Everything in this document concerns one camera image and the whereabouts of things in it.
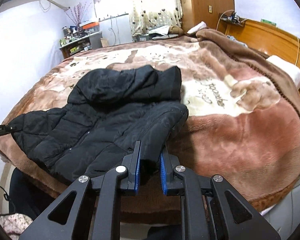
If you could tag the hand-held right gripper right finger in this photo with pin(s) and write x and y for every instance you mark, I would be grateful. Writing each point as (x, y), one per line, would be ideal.
(164, 180)

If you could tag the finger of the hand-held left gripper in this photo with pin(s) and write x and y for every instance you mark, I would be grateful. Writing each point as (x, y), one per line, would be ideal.
(5, 129)

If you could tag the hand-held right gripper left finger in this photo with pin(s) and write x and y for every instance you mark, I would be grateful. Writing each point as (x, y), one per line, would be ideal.
(137, 172)

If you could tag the black puffer jacket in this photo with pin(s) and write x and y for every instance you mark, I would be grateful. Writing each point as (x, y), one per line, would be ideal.
(102, 125)

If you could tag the person's legs in dark pants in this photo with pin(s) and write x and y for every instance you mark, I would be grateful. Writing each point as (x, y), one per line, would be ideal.
(25, 192)

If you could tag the brown printed blanket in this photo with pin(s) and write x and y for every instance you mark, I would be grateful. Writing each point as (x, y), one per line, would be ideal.
(227, 142)

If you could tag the pink fuzzy cloth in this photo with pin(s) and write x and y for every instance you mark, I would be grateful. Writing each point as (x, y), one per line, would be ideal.
(12, 226)

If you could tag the group of bottles and jars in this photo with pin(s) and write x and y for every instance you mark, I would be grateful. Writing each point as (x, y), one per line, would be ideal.
(70, 35)

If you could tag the white bed base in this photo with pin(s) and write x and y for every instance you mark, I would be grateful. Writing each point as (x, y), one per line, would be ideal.
(280, 202)

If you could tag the cluttered desk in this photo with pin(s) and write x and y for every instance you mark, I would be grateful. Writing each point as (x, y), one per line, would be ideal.
(90, 40)

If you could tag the bare flower branches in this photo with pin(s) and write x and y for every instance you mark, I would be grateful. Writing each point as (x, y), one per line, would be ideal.
(77, 15)

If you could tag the orange box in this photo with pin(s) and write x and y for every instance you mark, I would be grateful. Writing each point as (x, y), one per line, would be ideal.
(90, 25)

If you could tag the small cardboard box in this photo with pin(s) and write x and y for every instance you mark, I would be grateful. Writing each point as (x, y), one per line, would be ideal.
(104, 42)

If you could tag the brown stuffed toy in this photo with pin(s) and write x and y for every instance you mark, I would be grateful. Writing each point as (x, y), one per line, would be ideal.
(176, 30)

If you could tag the bright window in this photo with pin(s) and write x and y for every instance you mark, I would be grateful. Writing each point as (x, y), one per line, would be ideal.
(112, 5)

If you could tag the white pillow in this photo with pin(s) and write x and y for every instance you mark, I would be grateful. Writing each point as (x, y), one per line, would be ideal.
(287, 70)

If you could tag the heart print curtain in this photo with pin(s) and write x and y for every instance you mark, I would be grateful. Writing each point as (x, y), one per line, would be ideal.
(152, 5)

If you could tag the power strip with plugs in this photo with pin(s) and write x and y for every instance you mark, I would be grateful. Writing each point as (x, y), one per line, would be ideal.
(232, 18)

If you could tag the wooden headboard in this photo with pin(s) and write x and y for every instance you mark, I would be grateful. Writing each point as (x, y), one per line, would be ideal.
(265, 35)

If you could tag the wooden wardrobe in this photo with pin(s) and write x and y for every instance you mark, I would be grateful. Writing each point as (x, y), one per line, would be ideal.
(202, 2)

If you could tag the green flat packet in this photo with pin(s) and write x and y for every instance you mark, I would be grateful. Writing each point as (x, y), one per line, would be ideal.
(268, 22)

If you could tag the wrapped wall pipe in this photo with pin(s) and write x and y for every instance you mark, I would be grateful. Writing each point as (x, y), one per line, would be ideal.
(53, 2)

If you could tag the wall switch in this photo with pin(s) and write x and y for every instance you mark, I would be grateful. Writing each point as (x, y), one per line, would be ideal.
(210, 9)

